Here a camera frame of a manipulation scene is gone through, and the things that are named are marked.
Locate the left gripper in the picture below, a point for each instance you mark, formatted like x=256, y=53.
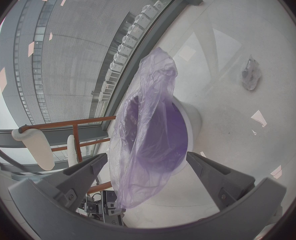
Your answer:
x=110, y=215

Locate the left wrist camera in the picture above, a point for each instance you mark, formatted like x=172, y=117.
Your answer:
x=90, y=206

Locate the white trash bin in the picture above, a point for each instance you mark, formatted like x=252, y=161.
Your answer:
x=191, y=119

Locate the wooden chair with cream cushions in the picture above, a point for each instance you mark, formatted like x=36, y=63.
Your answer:
x=41, y=149

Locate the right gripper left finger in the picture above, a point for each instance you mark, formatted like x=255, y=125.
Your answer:
x=75, y=181

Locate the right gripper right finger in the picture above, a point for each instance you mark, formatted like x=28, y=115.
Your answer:
x=218, y=181

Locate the purple plastic bag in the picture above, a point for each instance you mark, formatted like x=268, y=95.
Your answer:
x=150, y=96

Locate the clear crumpled wrapper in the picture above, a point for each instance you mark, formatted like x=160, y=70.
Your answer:
x=250, y=75

